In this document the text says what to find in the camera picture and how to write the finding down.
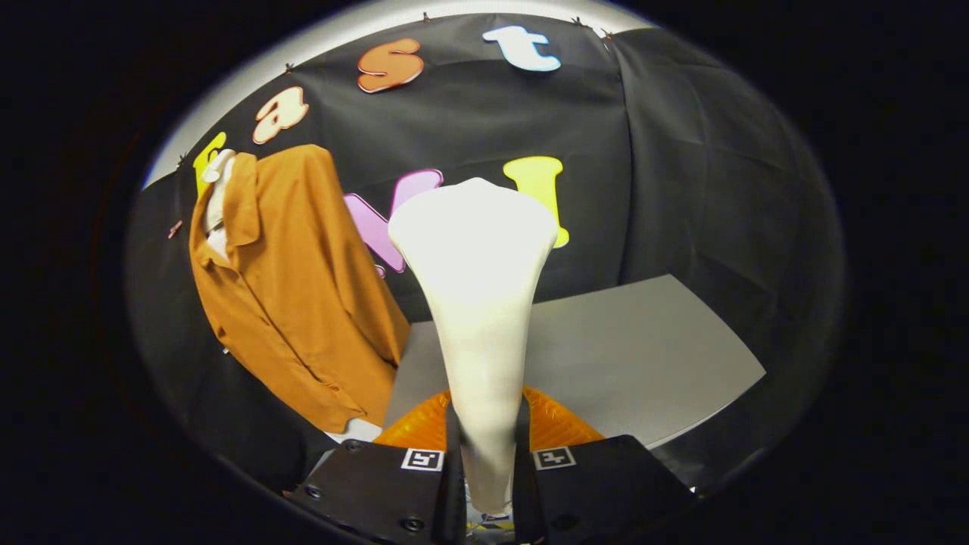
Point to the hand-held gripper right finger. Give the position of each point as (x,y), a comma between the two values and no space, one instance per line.
(522,484)

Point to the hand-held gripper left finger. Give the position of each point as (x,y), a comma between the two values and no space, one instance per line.
(453,484)

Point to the white garment steamer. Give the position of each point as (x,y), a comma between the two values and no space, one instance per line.
(481,288)

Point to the orange button-up shirt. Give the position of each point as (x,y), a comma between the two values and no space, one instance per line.
(295,303)

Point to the white clothes hanger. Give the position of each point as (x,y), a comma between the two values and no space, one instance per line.
(219,163)

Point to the grey drawer cabinet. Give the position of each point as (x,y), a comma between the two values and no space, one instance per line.
(628,356)

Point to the black backdrop cloth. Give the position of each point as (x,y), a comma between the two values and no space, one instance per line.
(681,189)

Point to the white mannequin torso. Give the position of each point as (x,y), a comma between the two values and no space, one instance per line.
(218,227)

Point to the small red clip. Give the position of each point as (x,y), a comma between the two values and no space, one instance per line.
(175,228)

